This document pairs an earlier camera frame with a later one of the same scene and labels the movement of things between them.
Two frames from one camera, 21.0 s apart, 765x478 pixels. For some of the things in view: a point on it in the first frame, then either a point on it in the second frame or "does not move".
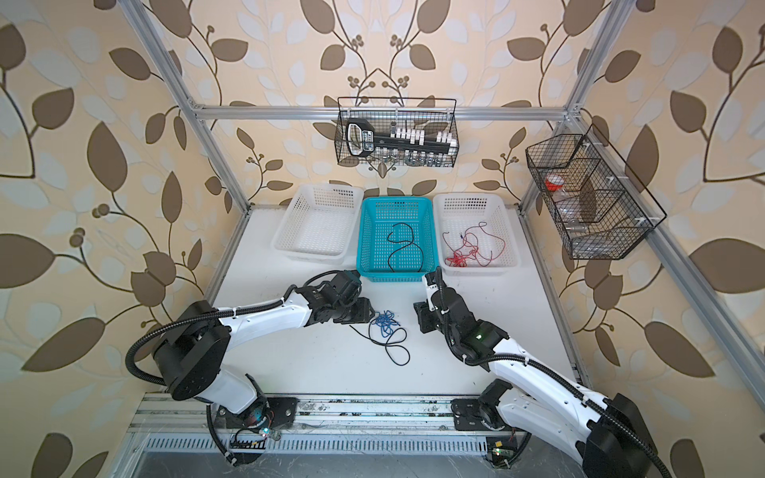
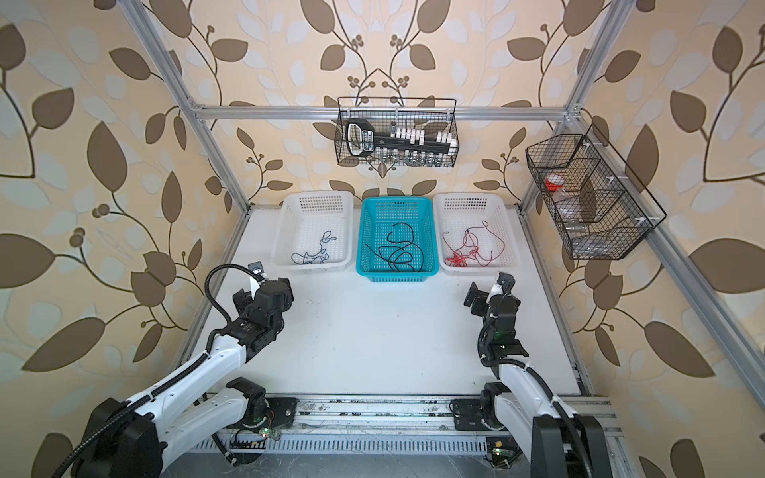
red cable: [456, 261] does not move
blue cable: [385, 321] → [299, 254]
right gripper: [423, 314] → [481, 301]
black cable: [389, 343] → [399, 249]
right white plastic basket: [476, 234] does not move
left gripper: [364, 315] → [241, 301]
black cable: [398, 242] does not move
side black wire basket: [601, 208] does not move
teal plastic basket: [396, 239] does not move
